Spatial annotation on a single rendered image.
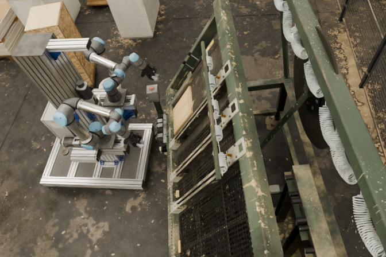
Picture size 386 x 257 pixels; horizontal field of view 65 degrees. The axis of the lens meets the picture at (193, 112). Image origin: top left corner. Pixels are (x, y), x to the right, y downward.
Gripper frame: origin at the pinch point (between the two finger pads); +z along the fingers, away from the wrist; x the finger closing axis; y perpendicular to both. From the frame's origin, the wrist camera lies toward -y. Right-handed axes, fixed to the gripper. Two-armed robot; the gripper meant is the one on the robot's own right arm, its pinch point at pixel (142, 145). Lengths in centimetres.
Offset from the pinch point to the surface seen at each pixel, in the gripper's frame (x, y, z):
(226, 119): -7, 86, -14
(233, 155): -33, 91, -13
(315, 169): 7, 107, 116
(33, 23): 171, -154, -74
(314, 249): -81, 124, 10
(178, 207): -41, 14, 39
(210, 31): 101, 62, -2
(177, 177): -13.5, 8.5, 40.4
